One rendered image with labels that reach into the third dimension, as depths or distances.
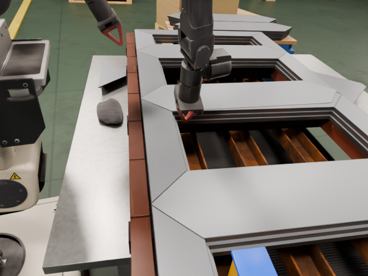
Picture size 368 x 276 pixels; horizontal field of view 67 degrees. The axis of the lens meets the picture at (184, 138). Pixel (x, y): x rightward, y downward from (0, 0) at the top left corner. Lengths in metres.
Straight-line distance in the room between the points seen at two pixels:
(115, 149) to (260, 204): 0.56
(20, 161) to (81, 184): 0.18
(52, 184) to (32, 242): 0.67
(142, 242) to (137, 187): 0.14
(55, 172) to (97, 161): 1.05
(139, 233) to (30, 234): 0.82
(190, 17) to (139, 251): 0.46
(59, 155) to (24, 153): 1.27
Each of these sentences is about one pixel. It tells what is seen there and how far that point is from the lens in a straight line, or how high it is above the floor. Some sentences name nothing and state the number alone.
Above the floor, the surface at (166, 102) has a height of 0.86.
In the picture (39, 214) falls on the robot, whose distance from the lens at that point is 1.40.
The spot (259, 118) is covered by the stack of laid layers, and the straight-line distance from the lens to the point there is 0.95.
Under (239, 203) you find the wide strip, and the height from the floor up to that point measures 0.86.
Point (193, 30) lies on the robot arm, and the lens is 0.61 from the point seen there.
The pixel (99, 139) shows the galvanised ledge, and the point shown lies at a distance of 1.06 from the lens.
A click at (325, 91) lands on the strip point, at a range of 1.19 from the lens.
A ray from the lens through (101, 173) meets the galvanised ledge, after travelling 0.92.
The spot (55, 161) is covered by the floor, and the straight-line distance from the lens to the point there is 2.08.
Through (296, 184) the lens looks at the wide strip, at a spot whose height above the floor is 0.86.
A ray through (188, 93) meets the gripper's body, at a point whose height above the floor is 0.97.
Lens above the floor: 1.30
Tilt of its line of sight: 36 degrees down
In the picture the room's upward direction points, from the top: 5 degrees clockwise
